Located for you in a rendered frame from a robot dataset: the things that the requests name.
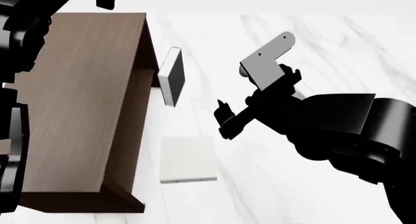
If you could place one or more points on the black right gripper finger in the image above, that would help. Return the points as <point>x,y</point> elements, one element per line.
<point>224,113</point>
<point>290,71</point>

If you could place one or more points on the white flat book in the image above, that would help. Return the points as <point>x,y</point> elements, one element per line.
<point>188,158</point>

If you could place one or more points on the white book with black cover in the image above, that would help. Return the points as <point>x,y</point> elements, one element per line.
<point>172,78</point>

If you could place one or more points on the brown wooden cabinet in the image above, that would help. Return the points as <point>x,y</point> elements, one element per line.
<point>81,99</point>

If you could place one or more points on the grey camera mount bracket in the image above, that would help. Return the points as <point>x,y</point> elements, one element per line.
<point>265,64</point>

